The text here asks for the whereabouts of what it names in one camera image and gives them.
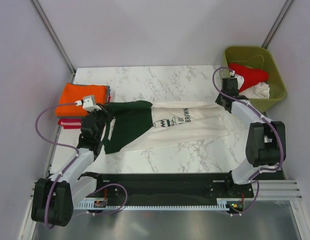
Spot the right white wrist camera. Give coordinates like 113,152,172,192
229,70,245,89

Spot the red folded t shirt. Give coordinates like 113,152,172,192
55,94,111,129

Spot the blue label on bin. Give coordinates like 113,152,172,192
219,66,230,83

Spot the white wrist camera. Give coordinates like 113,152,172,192
82,95,102,112
229,70,245,89

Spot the white garment in bin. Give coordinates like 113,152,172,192
239,82,270,99

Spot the left aluminium frame post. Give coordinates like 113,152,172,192
29,0,76,76

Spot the white slotted cable duct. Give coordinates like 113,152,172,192
74,198,244,211

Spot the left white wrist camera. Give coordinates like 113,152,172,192
82,95,102,112

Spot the red t shirt in bin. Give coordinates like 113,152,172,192
229,63,269,92

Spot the right aluminium side rail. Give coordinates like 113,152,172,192
259,112,287,180

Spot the white and green t shirt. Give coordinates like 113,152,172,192
103,100,228,155

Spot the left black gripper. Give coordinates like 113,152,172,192
87,102,115,140

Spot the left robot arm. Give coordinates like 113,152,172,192
31,103,113,227

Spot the right aluminium frame post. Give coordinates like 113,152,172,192
261,0,295,49

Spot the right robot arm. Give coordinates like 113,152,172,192
215,77,286,197

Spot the olive green plastic bin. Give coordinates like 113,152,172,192
221,45,287,112

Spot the orange folded t shirt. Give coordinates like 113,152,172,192
55,82,108,118

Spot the aluminium frame post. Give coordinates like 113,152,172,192
261,0,295,49
29,0,76,76

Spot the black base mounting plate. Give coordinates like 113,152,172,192
85,172,254,206

